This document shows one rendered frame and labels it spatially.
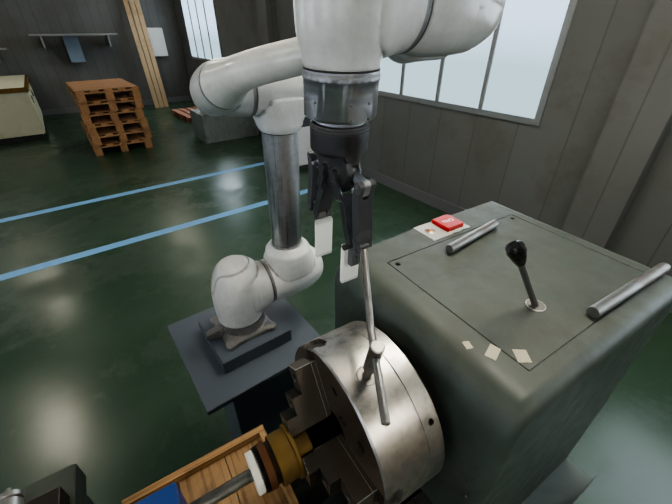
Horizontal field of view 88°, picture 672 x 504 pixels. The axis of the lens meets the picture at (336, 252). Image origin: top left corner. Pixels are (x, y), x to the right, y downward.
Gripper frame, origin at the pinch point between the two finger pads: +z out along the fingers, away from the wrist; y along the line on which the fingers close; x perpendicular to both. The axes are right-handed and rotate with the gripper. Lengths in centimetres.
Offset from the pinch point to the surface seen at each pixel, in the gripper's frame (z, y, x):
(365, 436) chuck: 20.1, 18.5, -5.9
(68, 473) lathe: 48, -18, -53
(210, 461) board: 51, -6, -27
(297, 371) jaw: 19.8, 3.5, -9.5
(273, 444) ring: 27.5, 9.0, -17.0
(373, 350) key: 7.8, 13.9, -2.2
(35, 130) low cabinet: 159, -764, -140
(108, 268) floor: 152, -255, -61
